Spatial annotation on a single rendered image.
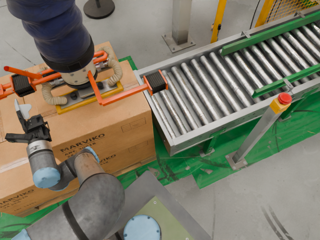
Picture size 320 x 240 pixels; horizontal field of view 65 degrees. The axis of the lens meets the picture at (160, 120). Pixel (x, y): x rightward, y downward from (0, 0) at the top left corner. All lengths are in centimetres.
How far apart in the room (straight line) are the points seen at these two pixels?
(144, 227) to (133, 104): 67
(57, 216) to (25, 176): 135
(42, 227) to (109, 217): 13
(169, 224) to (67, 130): 73
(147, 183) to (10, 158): 100
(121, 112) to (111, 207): 90
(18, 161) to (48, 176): 97
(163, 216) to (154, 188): 16
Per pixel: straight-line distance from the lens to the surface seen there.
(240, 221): 226
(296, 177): 251
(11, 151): 203
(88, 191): 59
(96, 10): 351
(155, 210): 140
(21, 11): 97
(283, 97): 147
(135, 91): 111
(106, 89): 129
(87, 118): 145
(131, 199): 145
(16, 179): 194
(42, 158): 104
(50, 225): 58
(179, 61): 209
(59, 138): 144
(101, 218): 57
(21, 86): 129
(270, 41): 246
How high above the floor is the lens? 217
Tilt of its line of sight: 63 degrees down
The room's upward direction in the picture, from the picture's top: 2 degrees counter-clockwise
